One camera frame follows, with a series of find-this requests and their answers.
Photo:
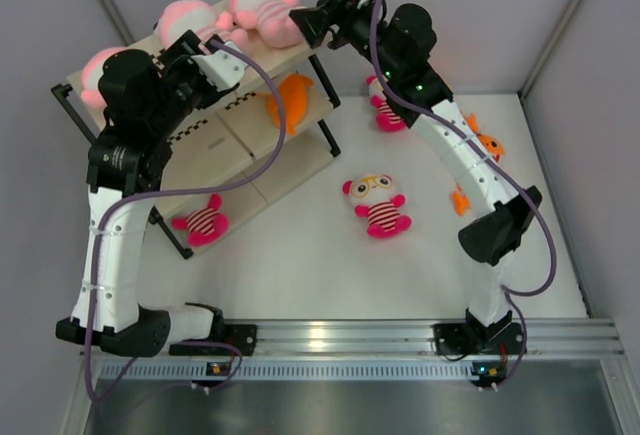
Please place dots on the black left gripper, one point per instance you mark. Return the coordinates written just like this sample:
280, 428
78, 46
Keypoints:
179, 57

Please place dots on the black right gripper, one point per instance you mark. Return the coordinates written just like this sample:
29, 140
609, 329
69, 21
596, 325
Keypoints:
337, 12

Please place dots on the light pink plush bear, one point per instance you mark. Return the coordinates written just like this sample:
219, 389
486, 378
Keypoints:
90, 76
270, 19
202, 19

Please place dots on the hot pink bear with glasses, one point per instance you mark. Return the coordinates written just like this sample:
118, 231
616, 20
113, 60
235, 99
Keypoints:
376, 199

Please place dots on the large orange plush whale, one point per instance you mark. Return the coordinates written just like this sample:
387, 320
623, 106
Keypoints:
490, 143

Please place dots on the small orange plush whale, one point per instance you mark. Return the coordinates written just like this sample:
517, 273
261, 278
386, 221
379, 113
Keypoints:
460, 201

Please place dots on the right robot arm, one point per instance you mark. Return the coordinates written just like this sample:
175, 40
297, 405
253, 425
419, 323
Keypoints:
401, 47

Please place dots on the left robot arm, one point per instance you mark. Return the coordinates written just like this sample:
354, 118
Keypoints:
146, 99

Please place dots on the orange plush whale on shelf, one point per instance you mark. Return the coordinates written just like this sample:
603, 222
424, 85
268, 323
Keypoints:
293, 91

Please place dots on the hot pink striped plush bear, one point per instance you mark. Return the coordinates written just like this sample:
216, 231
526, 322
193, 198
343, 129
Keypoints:
205, 225

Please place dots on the beige three-tier black-frame shelf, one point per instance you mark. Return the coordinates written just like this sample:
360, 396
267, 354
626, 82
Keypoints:
232, 148

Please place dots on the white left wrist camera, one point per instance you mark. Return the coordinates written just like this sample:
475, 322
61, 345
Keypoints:
222, 69

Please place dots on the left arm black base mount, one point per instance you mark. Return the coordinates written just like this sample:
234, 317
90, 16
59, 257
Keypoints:
241, 336

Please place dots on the white slotted cable duct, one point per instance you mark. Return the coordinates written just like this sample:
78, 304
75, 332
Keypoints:
297, 370

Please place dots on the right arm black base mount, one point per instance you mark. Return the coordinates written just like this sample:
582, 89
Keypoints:
457, 339

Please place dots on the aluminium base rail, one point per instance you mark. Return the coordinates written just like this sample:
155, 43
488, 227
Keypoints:
547, 338

